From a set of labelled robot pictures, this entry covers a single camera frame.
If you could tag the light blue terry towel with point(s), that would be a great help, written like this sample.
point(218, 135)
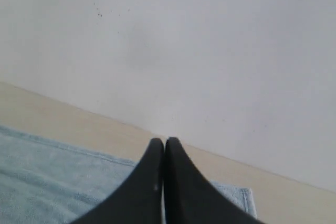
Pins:
point(44, 181)

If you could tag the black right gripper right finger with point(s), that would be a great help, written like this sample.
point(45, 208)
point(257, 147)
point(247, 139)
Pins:
point(190, 198)

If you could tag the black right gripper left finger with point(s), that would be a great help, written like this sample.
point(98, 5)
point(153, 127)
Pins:
point(139, 198)

